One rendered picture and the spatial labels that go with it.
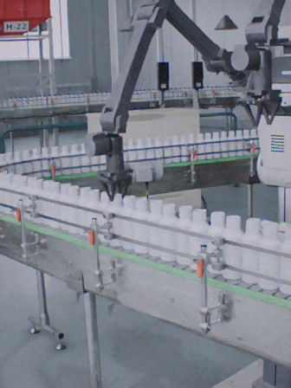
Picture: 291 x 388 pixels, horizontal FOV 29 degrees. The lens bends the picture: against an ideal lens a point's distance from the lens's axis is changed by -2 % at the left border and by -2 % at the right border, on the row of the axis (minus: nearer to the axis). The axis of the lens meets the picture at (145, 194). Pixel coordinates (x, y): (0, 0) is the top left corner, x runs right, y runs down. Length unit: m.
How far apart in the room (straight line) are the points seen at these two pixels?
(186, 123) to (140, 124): 0.54
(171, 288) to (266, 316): 0.33
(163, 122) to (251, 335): 4.68
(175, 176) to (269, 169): 1.52
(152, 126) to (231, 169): 2.32
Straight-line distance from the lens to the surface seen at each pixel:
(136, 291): 1.76
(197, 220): 1.54
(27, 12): 8.42
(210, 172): 3.67
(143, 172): 3.26
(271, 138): 2.07
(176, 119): 6.07
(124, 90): 1.77
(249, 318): 1.47
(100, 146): 1.71
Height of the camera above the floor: 1.52
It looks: 12 degrees down
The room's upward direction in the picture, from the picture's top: 2 degrees counter-clockwise
